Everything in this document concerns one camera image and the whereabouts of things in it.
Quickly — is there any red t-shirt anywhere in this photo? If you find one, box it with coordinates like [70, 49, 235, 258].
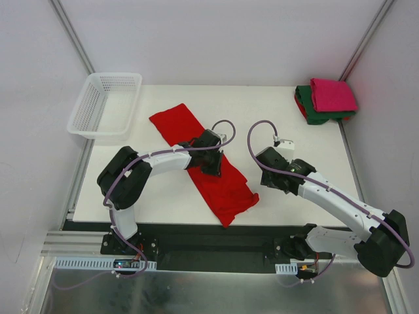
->
[149, 104, 259, 228]
[294, 94, 307, 120]

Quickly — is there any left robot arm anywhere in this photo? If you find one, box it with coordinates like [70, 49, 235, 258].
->
[97, 129, 225, 254]

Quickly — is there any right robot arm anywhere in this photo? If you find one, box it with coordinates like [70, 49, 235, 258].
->
[255, 147, 410, 277]

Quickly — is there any green folded t-shirt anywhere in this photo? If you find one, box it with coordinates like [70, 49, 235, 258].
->
[295, 85, 356, 125]

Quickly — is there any red folded t-shirt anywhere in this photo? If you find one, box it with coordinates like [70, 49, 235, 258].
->
[294, 94, 307, 120]

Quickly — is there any pink folded t-shirt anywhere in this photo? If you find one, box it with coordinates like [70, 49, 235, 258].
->
[310, 78, 358, 113]

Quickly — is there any white plastic basket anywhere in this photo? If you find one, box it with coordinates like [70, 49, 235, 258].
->
[67, 72, 143, 141]

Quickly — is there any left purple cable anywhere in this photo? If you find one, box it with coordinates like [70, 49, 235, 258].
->
[52, 120, 237, 290]

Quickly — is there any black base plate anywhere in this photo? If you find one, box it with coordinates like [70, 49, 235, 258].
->
[100, 221, 333, 272]

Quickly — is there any right cable duct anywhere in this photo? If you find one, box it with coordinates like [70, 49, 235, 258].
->
[275, 262, 298, 275]

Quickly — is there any cable duct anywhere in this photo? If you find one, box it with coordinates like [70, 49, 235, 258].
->
[275, 262, 298, 275]
[54, 257, 157, 271]

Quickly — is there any left cable duct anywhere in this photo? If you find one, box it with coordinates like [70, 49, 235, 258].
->
[54, 257, 157, 271]

